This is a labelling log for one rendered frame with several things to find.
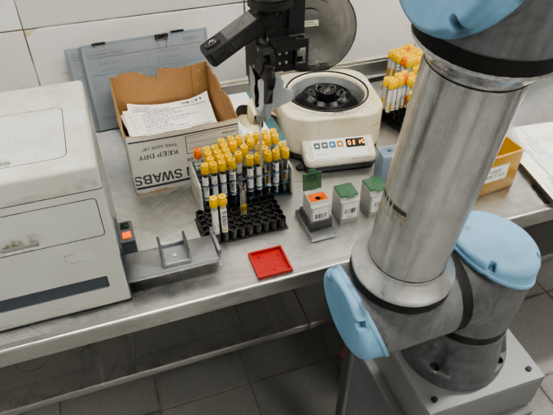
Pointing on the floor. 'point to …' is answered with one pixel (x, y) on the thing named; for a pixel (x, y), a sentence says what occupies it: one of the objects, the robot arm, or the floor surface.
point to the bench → (222, 278)
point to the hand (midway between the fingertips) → (259, 114)
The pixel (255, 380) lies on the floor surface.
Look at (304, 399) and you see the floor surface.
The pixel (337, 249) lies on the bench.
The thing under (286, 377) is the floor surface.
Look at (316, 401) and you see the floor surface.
